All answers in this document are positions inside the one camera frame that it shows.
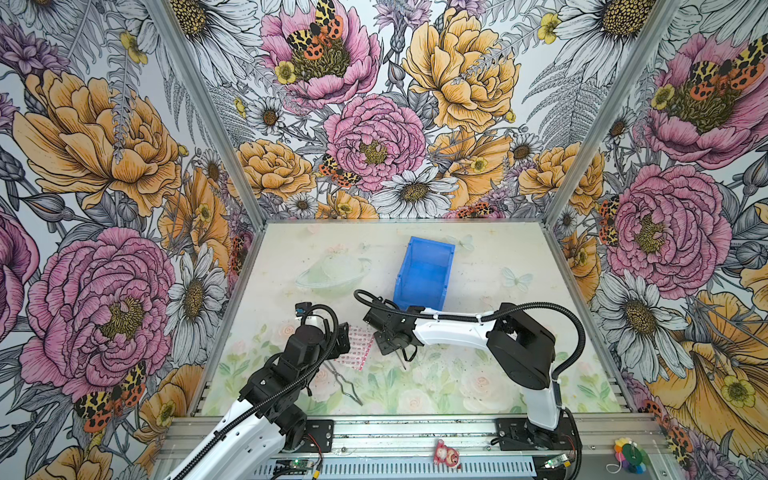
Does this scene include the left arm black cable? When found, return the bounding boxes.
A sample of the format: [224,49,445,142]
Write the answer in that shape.
[170,304,340,480]

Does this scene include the green circuit board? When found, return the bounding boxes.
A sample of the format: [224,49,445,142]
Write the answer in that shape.
[543,453,571,469]
[272,459,316,478]

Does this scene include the right green circuit board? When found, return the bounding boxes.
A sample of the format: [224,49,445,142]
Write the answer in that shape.
[543,453,571,469]

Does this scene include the metal wire tongs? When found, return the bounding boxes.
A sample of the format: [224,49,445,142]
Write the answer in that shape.
[325,364,364,406]

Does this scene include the orange black screwdriver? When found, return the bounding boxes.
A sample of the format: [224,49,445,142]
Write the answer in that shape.
[397,346,419,370]

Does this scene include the blue plastic bin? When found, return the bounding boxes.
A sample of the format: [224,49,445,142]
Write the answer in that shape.
[393,237,455,310]

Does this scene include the left green circuit board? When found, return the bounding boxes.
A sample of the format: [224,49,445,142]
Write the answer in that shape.
[272,459,316,478]

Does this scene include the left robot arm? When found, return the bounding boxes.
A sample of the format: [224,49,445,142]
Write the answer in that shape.
[166,302,349,479]

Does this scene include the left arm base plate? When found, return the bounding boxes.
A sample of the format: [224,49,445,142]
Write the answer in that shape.
[282,419,336,454]

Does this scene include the pink patterned packet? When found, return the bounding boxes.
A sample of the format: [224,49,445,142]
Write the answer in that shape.
[339,326,375,371]

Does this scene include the pink toy figure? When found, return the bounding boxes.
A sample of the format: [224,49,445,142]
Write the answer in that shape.
[433,439,460,468]

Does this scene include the colourful round toy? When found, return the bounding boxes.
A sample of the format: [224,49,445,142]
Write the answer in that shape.
[607,437,650,475]

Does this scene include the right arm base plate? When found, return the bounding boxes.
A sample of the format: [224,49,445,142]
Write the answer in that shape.
[490,417,581,451]

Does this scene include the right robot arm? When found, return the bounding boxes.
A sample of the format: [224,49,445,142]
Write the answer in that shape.
[363,303,562,450]

